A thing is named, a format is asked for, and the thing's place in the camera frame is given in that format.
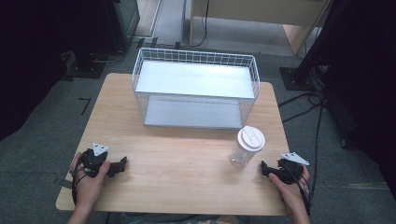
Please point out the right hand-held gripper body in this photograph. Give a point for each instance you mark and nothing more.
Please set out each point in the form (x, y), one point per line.
(289, 171)

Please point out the person's right hand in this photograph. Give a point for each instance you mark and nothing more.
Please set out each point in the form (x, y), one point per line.
(292, 196)

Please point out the person's clothing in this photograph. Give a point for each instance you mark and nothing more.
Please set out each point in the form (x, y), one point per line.
(183, 219)

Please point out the light wooden furniture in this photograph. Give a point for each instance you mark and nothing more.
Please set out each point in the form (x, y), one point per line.
(264, 12)

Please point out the black metal stand base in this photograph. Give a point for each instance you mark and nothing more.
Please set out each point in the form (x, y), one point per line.
(84, 69)
(294, 79)

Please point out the person's left hand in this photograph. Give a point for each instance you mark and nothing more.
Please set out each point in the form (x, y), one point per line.
(88, 189)

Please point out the clear cup with white lid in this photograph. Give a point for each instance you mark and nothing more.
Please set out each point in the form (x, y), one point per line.
(247, 146)

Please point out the dark curtain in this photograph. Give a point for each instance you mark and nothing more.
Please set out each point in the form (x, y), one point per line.
(31, 56)
(367, 77)

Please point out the dark cabinet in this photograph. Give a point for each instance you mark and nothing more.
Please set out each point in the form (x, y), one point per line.
(124, 21)

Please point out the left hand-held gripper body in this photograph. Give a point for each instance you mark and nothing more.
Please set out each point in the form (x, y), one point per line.
(90, 160)

